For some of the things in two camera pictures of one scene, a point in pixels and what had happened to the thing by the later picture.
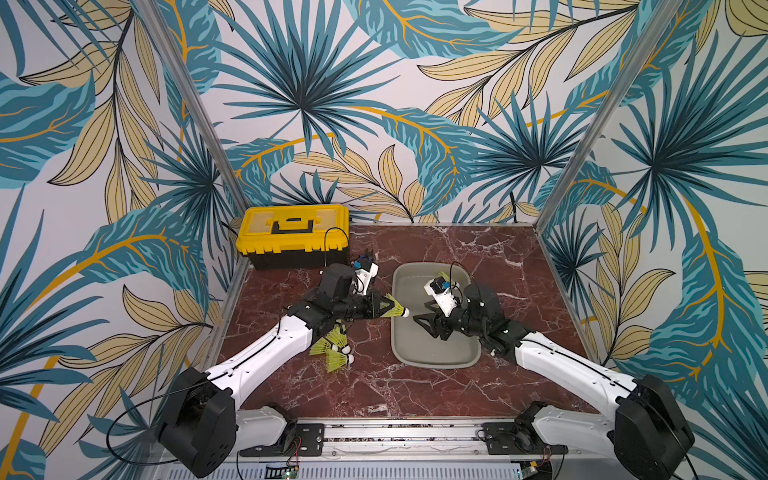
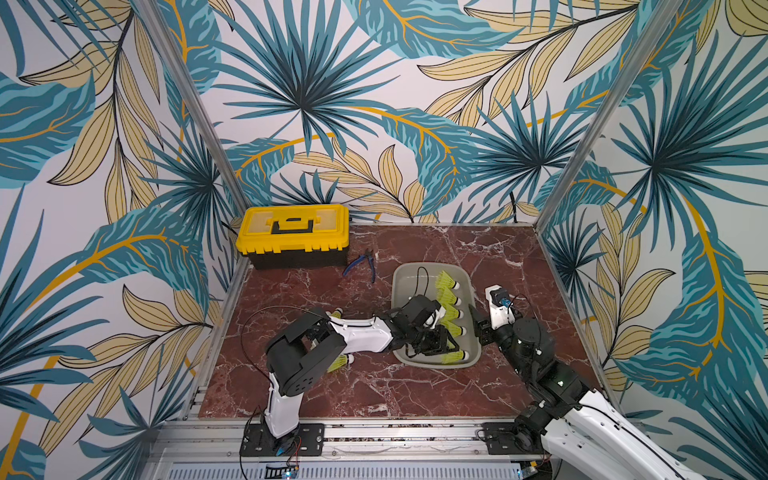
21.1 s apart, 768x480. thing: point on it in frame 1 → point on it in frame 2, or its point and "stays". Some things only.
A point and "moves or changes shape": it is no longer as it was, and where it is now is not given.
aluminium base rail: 421,453 stays
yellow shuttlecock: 397,310 moves or changes shape
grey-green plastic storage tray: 412,345 stays
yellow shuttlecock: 339,331 moves or changes shape
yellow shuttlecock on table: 336,360 stays
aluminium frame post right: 650,35 stays
